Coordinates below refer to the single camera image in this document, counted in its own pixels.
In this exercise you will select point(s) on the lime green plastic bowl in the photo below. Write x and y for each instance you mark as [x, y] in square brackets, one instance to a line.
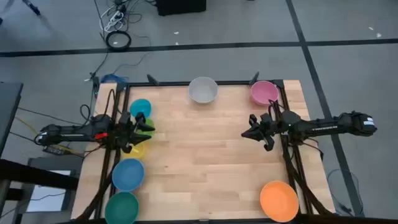
[148, 133]

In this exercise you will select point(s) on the blue plastic bowl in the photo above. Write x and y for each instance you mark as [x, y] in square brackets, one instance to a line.
[128, 175]

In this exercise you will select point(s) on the white power strip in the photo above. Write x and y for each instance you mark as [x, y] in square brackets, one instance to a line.
[112, 21]

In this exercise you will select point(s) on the black frame bracket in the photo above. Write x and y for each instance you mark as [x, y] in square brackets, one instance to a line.
[255, 78]
[153, 81]

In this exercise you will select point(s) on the black tripod leg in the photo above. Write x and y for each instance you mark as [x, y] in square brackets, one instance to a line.
[31, 6]

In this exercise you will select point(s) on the black table bar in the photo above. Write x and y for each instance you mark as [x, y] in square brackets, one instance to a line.
[37, 177]

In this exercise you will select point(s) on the yellow plastic bowl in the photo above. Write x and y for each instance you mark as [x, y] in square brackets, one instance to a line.
[138, 151]

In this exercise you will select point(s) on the dark grey desk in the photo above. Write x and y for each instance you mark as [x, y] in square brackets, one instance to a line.
[8, 112]

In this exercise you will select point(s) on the black box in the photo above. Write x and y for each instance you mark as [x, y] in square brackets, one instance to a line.
[180, 7]

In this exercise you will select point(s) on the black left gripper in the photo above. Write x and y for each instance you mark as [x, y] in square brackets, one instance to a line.
[126, 130]

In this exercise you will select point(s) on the pink plastic bowl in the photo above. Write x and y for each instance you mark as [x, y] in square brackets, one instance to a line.
[263, 91]

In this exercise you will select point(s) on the grey plastic bowl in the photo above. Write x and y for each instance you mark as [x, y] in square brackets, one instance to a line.
[203, 90]

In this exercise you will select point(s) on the orange plastic bowl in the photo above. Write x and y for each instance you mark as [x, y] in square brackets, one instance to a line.
[279, 201]

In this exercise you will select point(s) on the black aluminium table frame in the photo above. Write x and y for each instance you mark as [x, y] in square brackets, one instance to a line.
[174, 83]

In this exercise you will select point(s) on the cyan plastic bowl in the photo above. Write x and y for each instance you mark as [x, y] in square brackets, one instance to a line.
[140, 106]

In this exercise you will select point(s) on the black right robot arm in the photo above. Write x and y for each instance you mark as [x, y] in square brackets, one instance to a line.
[326, 127]

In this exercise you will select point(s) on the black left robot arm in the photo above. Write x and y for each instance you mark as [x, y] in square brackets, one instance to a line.
[71, 132]

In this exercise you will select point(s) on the black power adapter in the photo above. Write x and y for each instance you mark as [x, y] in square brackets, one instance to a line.
[54, 150]

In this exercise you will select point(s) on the dark green plastic bowl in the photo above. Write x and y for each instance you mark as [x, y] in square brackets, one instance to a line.
[122, 209]

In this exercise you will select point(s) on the black device with green light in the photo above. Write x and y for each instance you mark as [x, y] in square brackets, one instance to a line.
[95, 85]

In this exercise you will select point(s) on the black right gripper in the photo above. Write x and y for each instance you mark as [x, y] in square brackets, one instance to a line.
[271, 127]

